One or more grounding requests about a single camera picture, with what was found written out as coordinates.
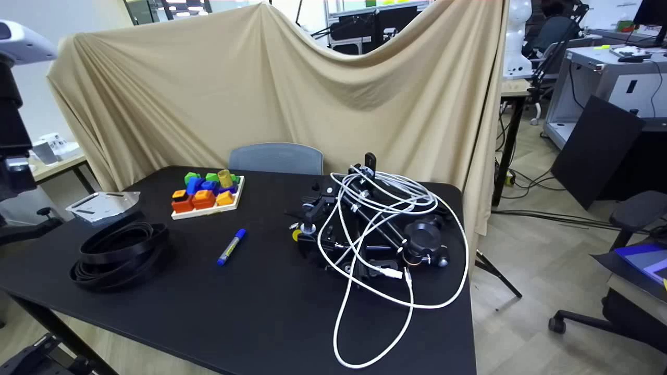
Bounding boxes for blue marker pen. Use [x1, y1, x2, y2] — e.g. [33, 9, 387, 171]
[217, 229, 246, 267]

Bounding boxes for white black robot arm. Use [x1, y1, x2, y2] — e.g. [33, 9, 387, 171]
[0, 18, 56, 199]

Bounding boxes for black folded tripod equipment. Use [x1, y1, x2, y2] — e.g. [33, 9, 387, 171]
[289, 152, 451, 279]

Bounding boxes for grey chair backrest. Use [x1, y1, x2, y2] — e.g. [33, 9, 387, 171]
[227, 143, 324, 175]

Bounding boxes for colourful shape sorter toy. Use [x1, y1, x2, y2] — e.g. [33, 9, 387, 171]
[171, 169, 246, 220]

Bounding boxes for beige draped cloth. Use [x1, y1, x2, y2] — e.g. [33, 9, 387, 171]
[48, 0, 509, 240]

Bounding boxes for coiled black rubber strip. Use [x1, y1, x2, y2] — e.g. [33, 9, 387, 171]
[70, 222, 171, 294]

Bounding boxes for black leaning panel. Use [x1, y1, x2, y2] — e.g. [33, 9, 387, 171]
[551, 96, 643, 208]

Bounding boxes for grey desk with equipment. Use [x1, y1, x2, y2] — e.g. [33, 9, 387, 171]
[544, 46, 667, 148]

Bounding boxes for black office chair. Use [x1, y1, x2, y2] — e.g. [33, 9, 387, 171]
[548, 189, 667, 351]

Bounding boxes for white coiled cable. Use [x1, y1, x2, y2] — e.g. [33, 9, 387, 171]
[316, 165, 474, 371]

